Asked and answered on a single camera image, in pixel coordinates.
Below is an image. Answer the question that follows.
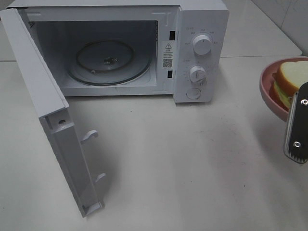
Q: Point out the round door release button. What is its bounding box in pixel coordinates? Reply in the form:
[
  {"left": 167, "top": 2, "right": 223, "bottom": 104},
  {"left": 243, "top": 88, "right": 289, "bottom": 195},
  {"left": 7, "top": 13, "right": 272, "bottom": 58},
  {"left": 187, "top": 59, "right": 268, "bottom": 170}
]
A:
[{"left": 186, "top": 88, "right": 201, "bottom": 100}]

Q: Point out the white timer knob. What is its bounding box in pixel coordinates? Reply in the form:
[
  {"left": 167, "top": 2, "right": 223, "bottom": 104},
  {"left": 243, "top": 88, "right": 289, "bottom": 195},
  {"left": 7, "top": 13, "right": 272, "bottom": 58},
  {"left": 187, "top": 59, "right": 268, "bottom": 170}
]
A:
[{"left": 189, "top": 65, "right": 206, "bottom": 84}]

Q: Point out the white microwave door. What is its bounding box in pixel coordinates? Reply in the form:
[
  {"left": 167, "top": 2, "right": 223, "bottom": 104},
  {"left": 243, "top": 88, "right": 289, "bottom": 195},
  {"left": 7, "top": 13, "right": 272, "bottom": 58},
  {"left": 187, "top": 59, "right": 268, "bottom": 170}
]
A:
[{"left": 0, "top": 8, "right": 102, "bottom": 217}]

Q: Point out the pink round plate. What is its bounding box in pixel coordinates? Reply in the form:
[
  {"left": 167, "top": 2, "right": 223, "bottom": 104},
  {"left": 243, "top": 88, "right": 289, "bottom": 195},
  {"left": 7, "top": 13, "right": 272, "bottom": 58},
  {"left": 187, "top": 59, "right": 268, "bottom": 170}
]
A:
[{"left": 259, "top": 56, "right": 308, "bottom": 122}]

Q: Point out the toast sandwich with lettuce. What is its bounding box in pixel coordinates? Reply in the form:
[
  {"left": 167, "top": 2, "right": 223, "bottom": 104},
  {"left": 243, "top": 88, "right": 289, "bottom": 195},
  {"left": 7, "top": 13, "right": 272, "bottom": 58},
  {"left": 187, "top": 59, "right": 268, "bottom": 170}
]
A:
[{"left": 270, "top": 60, "right": 308, "bottom": 111}]

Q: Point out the white microwave oven body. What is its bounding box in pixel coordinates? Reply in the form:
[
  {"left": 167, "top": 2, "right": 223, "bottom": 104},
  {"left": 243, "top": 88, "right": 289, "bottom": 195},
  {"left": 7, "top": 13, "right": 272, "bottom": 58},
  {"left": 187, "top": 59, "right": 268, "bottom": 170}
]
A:
[{"left": 6, "top": 0, "right": 229, "bottom": 103}]

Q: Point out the glass microwave turntable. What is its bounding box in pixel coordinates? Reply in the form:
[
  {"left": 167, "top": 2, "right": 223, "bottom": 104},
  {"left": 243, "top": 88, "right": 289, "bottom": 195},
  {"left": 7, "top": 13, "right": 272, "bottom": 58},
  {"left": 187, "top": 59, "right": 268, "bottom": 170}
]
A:
[{"left": 68, "top": 40, "right": 155, "bottom": 86}]

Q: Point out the upper white power knob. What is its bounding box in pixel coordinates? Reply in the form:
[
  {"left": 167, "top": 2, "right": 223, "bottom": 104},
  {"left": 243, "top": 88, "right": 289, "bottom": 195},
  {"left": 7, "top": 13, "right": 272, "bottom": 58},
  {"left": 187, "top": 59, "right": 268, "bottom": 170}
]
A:
[{"left": 192, "top": 34, "right": 213, "bottom": 55}]

